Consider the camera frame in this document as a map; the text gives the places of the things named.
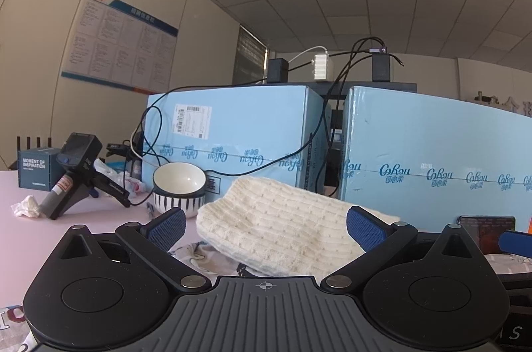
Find dark blue small box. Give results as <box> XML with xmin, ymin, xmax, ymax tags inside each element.
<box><xmin>17</xmin><ymin>147</ymin><xmax>63</xmax><ymax>192</ymax></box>

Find black cable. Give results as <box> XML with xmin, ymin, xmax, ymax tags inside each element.
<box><xmin>132</xmin><ymin>80</ymin><xmax>269</xmax><ymax>207</ymax></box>
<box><xmin>203</xmin><ymin>37</ymin><xmax>404</xmax><ymax>178</ymax></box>

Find wall poster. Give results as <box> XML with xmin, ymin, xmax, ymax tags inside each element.
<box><xmin>61</xmin><ymin>0</ymin><xmax>179</xmax><ymax>95</ymax></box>

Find white charger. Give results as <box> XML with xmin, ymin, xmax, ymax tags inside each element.
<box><xmin>312</xmin><ymin>53</ymin><xmax>330</xmax><ymax>81</ymax></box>

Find crumpled white tissue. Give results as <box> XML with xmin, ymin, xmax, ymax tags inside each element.
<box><xmin>10</xmin><ymin>195</ymin><xmax>41</xmax><ymax>218</ymax></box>

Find white cable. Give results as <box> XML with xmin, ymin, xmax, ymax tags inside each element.
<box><xmin>287</xmin><ymin>46</ymin><xmax>329</xmax><ymax>72</ymax></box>

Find black router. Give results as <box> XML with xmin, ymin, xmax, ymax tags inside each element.
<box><xmin>17</xmin><ymin>136</ymin><xmax>53</xmax><ymax>150</ymax></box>

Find grey printed blanket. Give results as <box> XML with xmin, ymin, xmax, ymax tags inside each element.
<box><xmin>0</xmin><ymin>240</ymin><xmax>532</xmax><ymax>352</ymax></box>

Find white plastic bag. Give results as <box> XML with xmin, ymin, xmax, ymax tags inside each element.
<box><xmin>93</xmin><ymin>158</ymin><xmax>152</xmax><ymax>199</ymax></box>

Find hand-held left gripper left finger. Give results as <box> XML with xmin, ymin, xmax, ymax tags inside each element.
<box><xmin>58</xmin><ymin>208</ymin><xmax>212</xmax><ymax>292</ymax></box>

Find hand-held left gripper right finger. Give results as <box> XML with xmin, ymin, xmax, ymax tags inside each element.
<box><xmin>320</xmin><ymin>206</ymin><xmax>483</xmax><ymax>292</ymax></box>

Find black handheld scanner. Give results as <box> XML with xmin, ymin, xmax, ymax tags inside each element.
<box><xmin>39</xmin><ymin>132</ymin><xmax>131</xmax><ymax>220</ymax></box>

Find striped ceramic bowl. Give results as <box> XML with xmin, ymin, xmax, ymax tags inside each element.
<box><xmin>152</xmin><ymin>163</ymin><xmax>207</xmax><ymax>198</ymax></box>
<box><xmin>153</xmin><ymin>190</ymin><xmax>206</xmax><ymax>219</ymax></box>

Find light blue cardboard box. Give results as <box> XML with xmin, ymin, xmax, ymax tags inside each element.
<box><xmin>338</xmin><ymin>86</ymin><xmax>532</xmax><ymax>232</ymax></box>

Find silver wall lettering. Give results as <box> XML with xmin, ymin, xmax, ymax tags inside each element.
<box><xmin>474</xmin><ymin>90</ymin><xmax>532</xmax><ymax>117</ymax></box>

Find smartphone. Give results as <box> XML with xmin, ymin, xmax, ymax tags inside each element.
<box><xmin>457</xmin><ymin>216</ymin><xmax>516</xmax><ymax>255</ymax></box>

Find black power adapter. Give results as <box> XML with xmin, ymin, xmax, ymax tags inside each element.
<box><xmin>371</xmin><ymin>48</ymin><xmax>391</xmax><ymax>82</ymax></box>
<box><xmin>266</xmin><ymin>58</ymin><xmax>289</xmax><ymax>84</ymax></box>

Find light blue box with label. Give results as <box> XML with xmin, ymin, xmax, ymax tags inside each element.
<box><xmin>142</xmin><ymin>85</ymin><xmax>333</xmax><ymax>195</ymax></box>

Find dark window vent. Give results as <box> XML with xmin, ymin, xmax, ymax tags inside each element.
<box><xmin>233</xmin><ymin>25</ymin><xmax>269</xmax><ymax>84</ymax></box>

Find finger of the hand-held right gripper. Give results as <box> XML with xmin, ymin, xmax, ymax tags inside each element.
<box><xmin>498</xmin><ymin>229</ymin><xmax>532</xmax><ymax>255</ymax></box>

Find cream knitted sweater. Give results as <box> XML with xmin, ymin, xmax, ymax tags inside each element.
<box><xmin>196</xmin><ymin>176</ymin><xmax>400</xmax><ymax>278</ymax></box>

